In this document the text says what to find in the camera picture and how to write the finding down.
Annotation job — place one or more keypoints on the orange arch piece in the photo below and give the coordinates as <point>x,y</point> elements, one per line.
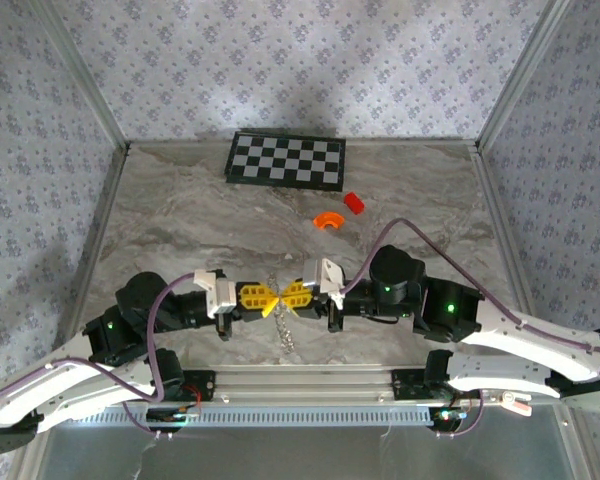
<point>325,220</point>

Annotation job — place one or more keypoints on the white tag clip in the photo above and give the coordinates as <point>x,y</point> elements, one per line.
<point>515,402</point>

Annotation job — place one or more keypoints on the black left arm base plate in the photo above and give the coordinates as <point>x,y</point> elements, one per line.
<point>200,385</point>

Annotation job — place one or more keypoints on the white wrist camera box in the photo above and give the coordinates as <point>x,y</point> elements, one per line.
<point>220,295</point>
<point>325,277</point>

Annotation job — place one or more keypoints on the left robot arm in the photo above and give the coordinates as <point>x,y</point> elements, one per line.
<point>55,395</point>

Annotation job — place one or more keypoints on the red block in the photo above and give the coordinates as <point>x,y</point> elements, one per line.
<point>354,202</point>

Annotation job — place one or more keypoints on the aluminium corner post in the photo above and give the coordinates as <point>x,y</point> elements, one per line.
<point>82,75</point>
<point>521,75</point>

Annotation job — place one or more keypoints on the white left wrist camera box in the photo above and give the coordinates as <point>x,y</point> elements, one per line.
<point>220,295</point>

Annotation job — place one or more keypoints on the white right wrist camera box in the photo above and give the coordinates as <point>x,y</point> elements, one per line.
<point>325,277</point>

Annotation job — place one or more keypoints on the aluminium table side rail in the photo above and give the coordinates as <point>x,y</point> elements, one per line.
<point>500,225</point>
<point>112,190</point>

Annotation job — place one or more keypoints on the small circuit board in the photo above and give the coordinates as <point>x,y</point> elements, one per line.
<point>172,416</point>
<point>447,416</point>

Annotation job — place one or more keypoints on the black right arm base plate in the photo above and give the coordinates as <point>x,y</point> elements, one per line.
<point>405,385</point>

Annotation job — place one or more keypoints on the grey metal sheet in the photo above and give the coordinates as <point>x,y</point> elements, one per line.
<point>305,452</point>

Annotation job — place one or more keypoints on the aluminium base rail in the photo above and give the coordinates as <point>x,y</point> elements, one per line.
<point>305,382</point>

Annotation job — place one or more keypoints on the clear keyring with metal rings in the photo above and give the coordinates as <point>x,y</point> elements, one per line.
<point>282,330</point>

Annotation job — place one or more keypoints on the black white checkerboard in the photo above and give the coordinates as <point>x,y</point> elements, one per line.
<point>285,161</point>

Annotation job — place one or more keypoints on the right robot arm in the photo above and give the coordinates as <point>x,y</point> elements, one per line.
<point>530,345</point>

